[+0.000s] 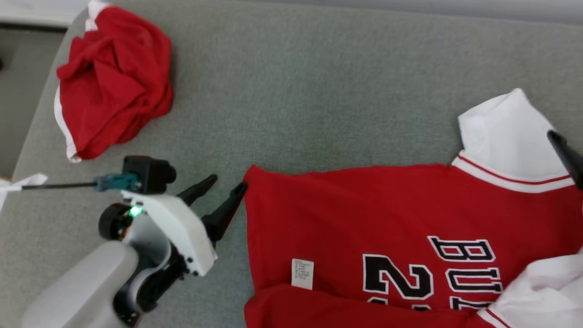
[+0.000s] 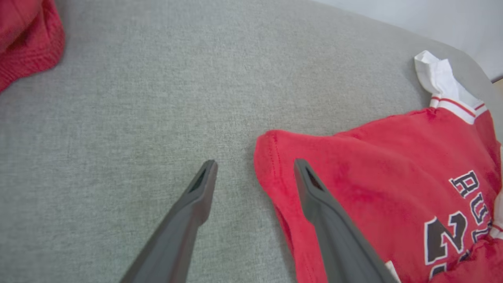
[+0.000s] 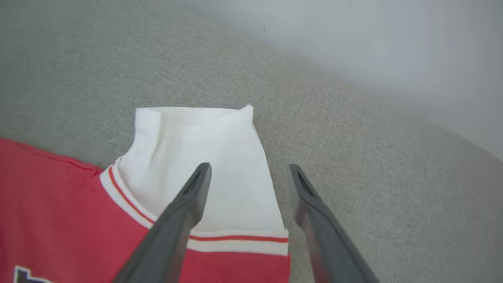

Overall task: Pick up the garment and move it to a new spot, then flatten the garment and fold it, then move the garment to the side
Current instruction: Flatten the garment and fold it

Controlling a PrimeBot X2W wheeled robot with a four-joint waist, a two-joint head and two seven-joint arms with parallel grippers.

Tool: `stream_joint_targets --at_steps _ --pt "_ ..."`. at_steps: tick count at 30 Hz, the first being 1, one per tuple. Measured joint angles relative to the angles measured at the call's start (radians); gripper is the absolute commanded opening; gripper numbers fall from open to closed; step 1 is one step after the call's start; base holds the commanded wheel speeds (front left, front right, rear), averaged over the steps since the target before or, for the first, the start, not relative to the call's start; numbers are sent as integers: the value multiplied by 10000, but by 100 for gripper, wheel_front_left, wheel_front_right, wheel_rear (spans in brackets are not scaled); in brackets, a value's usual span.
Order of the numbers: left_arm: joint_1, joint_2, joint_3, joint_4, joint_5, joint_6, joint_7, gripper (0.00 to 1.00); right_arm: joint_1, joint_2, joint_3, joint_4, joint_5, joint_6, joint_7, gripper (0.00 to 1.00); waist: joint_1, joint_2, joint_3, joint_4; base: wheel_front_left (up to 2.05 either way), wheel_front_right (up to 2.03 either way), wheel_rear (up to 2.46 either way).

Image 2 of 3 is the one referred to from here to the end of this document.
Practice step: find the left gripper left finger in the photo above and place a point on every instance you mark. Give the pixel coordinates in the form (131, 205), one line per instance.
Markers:
(173, 243)

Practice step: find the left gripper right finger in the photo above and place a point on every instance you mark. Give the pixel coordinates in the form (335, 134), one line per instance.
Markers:
(342, 247)

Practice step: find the red jersey with black number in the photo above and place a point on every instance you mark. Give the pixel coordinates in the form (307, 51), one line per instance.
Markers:
(393, 177)

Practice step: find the red shirt with white print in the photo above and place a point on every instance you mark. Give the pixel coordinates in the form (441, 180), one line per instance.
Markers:
(23, 39)

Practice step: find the grey fabric sofa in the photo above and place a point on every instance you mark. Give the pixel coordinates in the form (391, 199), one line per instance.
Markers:
(157, 98)

